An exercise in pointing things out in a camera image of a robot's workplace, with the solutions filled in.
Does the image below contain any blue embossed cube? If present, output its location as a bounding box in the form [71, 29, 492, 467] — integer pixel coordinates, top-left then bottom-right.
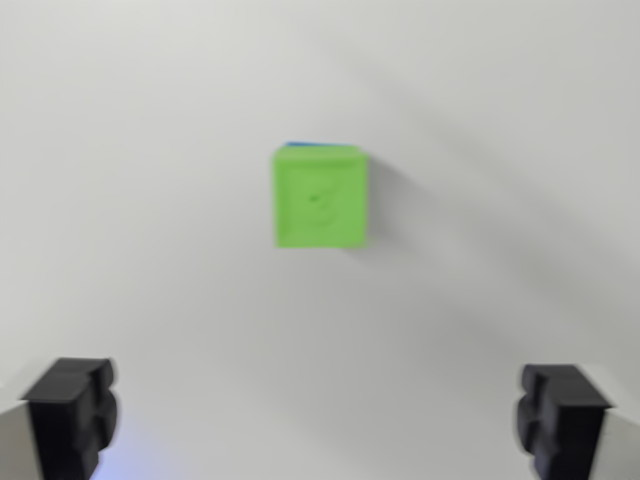
[282, 140, 359, 149]

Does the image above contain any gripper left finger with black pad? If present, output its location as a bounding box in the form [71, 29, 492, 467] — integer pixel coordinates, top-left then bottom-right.
[0, 356, 122, 480]

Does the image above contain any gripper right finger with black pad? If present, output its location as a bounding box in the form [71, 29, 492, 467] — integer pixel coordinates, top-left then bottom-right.
[514, 363, 640, 480]

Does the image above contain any green embossed cube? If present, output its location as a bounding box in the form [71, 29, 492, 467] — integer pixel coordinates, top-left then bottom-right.
[271, 145, 371, 250]

